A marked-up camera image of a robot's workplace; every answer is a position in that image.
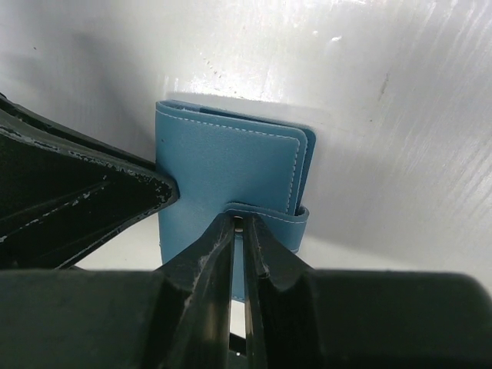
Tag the blue card holder wallet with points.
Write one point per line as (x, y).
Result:
(230, 162)

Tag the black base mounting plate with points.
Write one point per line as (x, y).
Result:
(237, 355)

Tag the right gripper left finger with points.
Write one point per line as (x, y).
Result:
(175, 317)

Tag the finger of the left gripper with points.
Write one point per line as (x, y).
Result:
(64, 194)

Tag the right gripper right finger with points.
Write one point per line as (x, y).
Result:
(301, 317)

